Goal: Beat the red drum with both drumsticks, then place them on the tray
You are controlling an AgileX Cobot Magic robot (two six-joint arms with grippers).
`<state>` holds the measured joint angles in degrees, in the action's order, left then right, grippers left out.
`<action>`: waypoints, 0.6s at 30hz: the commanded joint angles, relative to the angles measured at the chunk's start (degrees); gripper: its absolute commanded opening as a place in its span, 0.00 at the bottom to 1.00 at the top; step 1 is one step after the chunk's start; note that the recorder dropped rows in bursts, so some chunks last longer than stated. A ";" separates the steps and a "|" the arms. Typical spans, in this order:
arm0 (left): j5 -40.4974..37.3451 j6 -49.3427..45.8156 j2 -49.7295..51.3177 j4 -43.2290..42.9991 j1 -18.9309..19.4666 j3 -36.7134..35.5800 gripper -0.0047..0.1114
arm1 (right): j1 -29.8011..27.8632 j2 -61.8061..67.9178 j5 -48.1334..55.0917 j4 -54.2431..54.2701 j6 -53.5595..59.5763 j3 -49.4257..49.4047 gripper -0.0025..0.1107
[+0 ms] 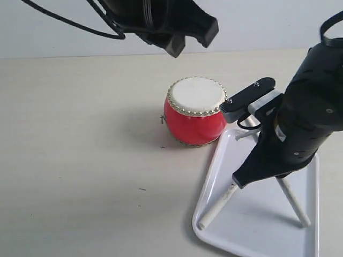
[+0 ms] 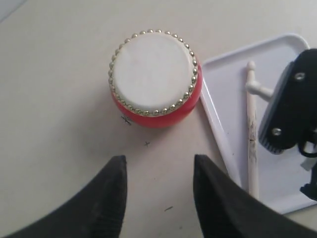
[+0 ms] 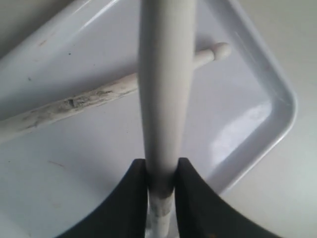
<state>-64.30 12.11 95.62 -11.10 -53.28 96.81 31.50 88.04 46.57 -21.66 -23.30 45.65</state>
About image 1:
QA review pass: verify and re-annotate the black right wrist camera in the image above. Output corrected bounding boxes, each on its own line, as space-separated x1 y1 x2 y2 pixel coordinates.
219 77 282 124

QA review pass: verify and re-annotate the small red drum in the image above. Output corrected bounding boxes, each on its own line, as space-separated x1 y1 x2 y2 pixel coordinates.
163 77 227 146

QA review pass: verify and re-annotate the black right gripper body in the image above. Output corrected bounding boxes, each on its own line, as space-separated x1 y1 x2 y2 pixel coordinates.
259 103 332 178

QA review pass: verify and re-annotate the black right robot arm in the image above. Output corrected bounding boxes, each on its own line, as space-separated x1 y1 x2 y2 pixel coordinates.
232 43 342 188

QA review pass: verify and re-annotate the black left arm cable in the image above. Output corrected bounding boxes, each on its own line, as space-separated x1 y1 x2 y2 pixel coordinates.
21 0 126 40

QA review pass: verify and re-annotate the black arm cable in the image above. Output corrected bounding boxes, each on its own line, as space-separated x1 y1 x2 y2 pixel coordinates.
21 0 126 40
318 10 343 49

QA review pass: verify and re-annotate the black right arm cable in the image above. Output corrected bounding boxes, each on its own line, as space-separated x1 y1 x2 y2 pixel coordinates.
318 10 343 49

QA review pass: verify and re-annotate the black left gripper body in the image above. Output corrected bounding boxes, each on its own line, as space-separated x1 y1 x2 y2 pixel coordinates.
104 1 196 37

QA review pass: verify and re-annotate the white drumstick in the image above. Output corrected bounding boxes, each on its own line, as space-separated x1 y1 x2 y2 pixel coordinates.
236 117 311 228
198 182 238 230

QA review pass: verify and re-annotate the white plastic tray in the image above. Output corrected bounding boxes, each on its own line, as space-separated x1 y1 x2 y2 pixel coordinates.
192 127 319 256

